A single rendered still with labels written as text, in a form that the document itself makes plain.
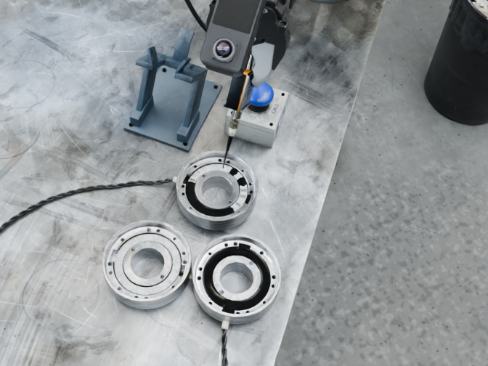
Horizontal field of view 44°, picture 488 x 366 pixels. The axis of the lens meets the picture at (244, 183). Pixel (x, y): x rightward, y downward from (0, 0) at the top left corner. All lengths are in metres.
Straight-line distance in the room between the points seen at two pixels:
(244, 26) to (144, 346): 0.38
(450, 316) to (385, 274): 0.20
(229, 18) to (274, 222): 0.30
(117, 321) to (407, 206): 1.21
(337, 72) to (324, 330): 0.82
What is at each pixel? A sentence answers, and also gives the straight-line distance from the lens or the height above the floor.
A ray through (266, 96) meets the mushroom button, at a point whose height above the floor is 0.87.
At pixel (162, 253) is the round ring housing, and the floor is 0.83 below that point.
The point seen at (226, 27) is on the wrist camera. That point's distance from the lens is 0.62.
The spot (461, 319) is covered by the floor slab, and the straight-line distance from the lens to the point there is 1.71.
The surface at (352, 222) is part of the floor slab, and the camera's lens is 1.74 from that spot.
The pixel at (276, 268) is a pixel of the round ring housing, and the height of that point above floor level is 0.83.
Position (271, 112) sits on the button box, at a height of 0.84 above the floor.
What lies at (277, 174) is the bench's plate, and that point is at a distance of 0.83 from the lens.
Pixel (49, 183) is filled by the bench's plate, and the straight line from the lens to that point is 0.84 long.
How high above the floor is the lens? 1.50
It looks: 59 degrees down
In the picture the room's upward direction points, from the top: 6 degrees clockwise
